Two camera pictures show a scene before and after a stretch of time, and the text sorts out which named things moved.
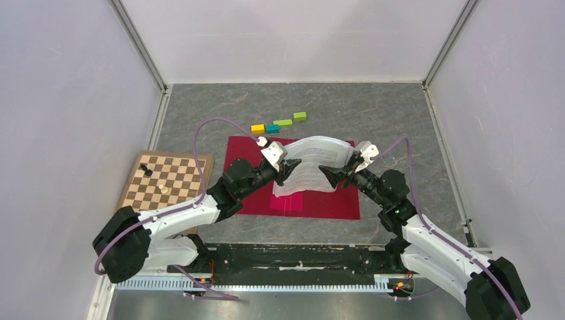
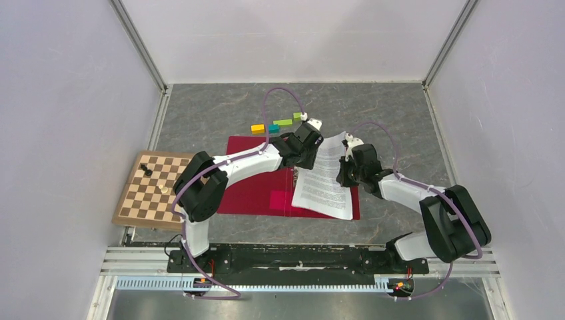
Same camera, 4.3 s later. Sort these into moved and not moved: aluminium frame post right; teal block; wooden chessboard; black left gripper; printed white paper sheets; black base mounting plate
Moved: printed white paper sheets; black left gripper
Not moved: teal block; wooden chessboard; black base mounting plate; aluminium frame post right
